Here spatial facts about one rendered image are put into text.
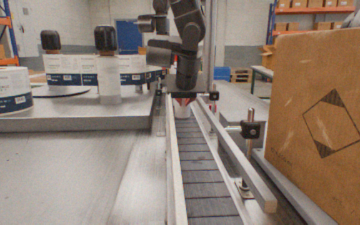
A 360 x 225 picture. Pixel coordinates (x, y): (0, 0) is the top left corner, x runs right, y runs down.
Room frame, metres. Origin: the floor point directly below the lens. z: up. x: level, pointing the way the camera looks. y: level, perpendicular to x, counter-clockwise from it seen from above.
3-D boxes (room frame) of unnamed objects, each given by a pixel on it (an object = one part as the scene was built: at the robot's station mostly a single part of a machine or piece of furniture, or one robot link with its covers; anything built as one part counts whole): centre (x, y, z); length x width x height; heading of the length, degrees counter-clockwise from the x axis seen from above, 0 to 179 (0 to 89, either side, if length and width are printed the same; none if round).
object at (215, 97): (0.67, -0.08, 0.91); 0.07 x 0.03 x 0.16; 94
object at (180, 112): (0.69, -0.01, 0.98); 0.05 x 0.05 x 0.20
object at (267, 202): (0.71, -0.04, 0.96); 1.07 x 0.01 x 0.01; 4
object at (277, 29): (7.51, -4.26, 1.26); 2.78 x 0.61 x 2.51; 82
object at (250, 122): (0.37, -0.10, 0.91); 0.07 x 0.03 x 0.16; 94
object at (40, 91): (1.13, 0.62, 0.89); 0.31 x 0.31 x 0.01
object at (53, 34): (1.13, 0.62, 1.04); 0.09 x 0.09 x 0.29
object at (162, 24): (0.97, 0.08, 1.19); 0.07 x 0.06 x 0.07; 82
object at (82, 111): (1.09, 0.46, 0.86); 0.80 x 0.67 x 0.05; 4
